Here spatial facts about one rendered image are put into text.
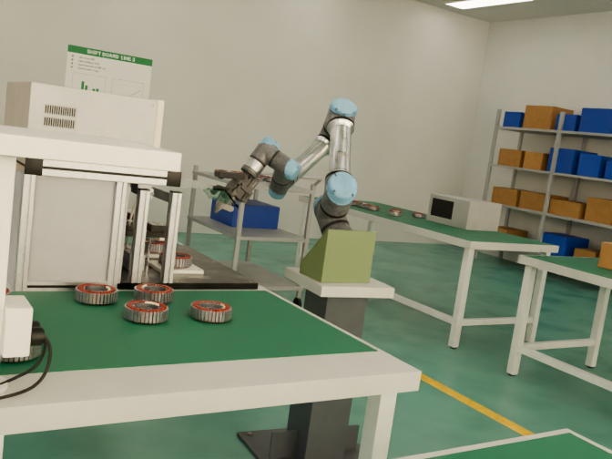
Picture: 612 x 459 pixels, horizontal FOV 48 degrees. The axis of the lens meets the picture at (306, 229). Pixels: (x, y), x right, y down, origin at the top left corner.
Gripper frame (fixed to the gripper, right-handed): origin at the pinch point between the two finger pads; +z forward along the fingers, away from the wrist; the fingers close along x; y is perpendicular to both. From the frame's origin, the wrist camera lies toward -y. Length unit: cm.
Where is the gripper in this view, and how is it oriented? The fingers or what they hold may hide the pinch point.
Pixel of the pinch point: (215, 209)
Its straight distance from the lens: 264.7
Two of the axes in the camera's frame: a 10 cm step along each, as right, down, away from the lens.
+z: -5.7, 8.0, -1.8
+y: 6.4, 5.7, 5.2
